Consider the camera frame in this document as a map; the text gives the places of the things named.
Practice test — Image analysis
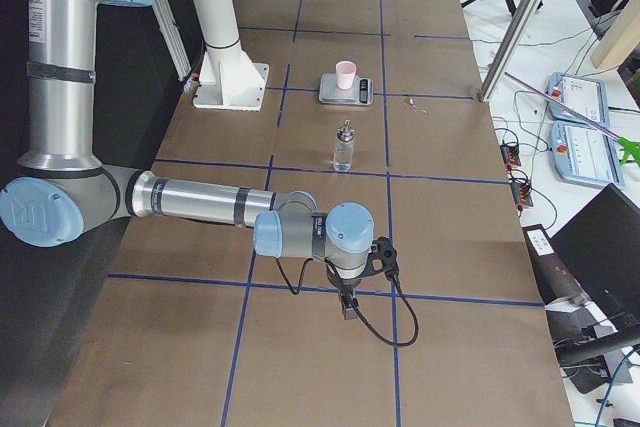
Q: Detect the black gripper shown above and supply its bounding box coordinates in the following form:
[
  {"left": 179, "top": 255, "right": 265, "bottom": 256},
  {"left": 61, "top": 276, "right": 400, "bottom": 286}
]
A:
[{"left": 326, "top": 266, "right": 360, "bottom": 320}]

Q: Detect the pink plastic cup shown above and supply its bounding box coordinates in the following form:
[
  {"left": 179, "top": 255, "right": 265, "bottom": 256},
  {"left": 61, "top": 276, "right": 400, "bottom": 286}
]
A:
[{"left": 335, "top": 60, "right": 357, "bottom": 90}]

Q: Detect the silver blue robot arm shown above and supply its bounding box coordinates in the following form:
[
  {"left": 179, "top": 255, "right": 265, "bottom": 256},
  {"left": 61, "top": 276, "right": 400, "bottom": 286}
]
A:
[{"left": 1, "top": 0, "right": 375, "bottom": 319}]

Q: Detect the silver digital kitchen scale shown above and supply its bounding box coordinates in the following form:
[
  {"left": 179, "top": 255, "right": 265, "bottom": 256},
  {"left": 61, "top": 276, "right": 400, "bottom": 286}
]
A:
[{"left": 318, "top": 72, "right": 375, "bottom": 107}]

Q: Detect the black device with label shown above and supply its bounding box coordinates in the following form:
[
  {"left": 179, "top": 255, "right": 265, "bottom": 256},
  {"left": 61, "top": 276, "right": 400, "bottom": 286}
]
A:
[{"left": 522, "top": 224, "right": 590, "bottom": 306}]

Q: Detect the orange black connector box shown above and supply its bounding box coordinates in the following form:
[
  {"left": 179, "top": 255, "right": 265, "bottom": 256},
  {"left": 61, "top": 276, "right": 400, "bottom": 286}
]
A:
[{"left": 500, "top": 143, "right": 521, "bottom": 170}]

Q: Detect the near blue teach pendant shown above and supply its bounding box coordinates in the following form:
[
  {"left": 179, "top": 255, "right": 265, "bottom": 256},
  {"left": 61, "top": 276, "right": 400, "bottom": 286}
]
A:
[{"left": 550, "top": 121, "right": 625, "bottom": 189}]

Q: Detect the blue teach pendant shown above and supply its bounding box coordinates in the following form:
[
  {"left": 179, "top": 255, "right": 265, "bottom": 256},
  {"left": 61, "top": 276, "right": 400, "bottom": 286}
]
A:
[
  {"left": 547, "top": 72, "right": 610, "bottom": 127},
  {"left": 550, "top": 121, "right": 625, "bottom": 189}
]

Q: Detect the far blue teach pendant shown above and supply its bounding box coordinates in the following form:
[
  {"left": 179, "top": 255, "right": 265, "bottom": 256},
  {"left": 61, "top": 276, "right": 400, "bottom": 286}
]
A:
[{"left": 547, "top": 72, "right": 610, "bottom": 127}]

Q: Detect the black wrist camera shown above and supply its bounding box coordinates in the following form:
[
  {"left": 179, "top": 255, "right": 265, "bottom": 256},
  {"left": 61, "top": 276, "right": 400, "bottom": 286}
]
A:
[{"left": 363, "top": 236, "right": 399, "bottom": 281}]

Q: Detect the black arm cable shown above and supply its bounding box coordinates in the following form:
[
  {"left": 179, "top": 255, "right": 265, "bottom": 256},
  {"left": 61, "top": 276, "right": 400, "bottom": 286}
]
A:
[{"left": 274, "top": 256, "right": 419, "bottom": 347}]

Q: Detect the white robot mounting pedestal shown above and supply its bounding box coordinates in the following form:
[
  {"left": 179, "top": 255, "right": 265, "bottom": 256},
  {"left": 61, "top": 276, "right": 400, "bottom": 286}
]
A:
[{"left": 193, "top": 0, "right": 269, "bottom": 111}]

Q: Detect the green handled reacher grabber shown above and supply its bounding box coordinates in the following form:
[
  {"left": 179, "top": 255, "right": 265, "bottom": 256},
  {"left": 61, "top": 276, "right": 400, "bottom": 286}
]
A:
[{"left": 504, "top": 72, "right": 640, "bottom": 164}]

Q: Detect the aluminium frame post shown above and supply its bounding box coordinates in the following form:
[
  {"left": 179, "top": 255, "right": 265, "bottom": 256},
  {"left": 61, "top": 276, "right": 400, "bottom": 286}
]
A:
[{"left": 478, "top": 0, "right": 541, "bottom": 103}]

